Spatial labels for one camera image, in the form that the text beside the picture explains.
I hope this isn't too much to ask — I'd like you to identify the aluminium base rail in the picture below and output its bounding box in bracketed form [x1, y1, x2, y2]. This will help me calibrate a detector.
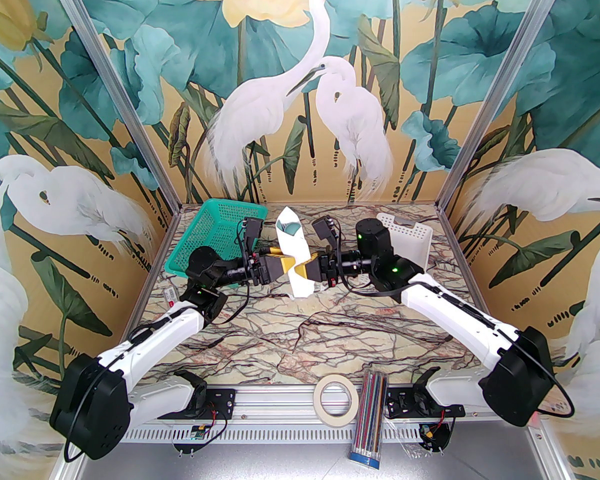
[130, 385, 503, 431]

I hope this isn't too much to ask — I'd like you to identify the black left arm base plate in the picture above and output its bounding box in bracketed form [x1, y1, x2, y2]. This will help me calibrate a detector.
[200, 387, 237, 420]

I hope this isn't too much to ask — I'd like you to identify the white paper napkin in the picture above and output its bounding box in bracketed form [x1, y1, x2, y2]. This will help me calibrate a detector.
[276, 207, 315, 299]

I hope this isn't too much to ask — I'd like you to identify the aluminium frame post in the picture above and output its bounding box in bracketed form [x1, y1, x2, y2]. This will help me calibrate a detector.
[437, 0, 588, 211]
[44, 0, 185, 209]

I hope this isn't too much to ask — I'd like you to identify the coloured pencil pack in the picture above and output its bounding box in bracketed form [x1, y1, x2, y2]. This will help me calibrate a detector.
[349, 367, 388, 469]

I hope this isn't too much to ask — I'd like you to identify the white slotted cable duct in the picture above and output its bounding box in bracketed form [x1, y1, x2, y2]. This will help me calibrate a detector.
[125, 425, 531, 444]

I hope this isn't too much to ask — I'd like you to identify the masking tape roll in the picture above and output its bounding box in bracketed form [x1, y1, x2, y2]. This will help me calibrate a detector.
[314, 374, 359, 424]

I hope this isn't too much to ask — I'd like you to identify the white perforated plastic basket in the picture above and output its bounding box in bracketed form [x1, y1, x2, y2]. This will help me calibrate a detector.
[376, 212, 433, 271]

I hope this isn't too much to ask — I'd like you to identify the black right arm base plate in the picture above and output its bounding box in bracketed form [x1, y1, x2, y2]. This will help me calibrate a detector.
[386, 386, 467, 418]

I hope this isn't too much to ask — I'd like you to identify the green plastic mesh basket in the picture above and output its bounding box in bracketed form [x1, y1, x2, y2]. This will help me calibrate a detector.
[164, 198, 268, 276]

